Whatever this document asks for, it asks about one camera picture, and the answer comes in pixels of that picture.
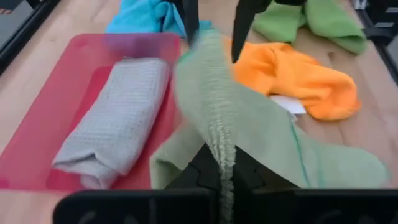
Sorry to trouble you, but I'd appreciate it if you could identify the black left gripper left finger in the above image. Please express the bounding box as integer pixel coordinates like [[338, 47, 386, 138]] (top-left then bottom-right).
[[52, 142, 222, 224]]

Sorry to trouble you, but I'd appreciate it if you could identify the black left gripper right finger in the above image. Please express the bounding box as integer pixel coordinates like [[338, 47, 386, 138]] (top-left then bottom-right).
[[232, 146, 398, 224]]

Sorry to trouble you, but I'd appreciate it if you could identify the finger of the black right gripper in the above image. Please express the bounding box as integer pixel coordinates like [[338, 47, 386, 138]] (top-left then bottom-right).
[[169, 0, 200, 48], [231, 0, 273, 65]]

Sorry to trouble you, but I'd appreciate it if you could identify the orange microfiber towel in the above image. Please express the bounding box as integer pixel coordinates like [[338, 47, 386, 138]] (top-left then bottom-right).
[[230, 41, 363, 122]]

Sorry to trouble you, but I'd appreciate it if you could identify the grey waffle microfiber towel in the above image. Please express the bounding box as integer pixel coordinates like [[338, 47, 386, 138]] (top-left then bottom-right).
[[51, 57, 172, 190]]

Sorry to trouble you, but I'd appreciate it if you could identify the pale green teal-trimmed towel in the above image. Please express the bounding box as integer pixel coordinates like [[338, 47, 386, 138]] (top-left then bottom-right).
[[149, 28, 391, 224]]

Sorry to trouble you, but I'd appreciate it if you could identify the bright green microfiber towel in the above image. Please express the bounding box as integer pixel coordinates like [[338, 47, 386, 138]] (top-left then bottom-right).
[[251, 0, 368, 56]]

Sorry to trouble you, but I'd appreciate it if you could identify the blue microfiber towel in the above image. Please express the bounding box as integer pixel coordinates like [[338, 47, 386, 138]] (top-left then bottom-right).
[[104, 0, 214, 39]]

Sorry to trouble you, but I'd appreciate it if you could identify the white card hang tag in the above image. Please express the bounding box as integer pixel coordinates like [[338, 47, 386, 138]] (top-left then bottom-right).
[[268, 94, 308, 123]]

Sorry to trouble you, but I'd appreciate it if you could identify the red plastic tray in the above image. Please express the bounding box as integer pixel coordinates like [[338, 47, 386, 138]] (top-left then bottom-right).
[[0, 32, 183, 192]]

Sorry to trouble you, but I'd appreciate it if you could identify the hazard-striped black floor mat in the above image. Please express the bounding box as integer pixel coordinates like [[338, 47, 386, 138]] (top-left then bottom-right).
[[0, 0, 25, 16]]

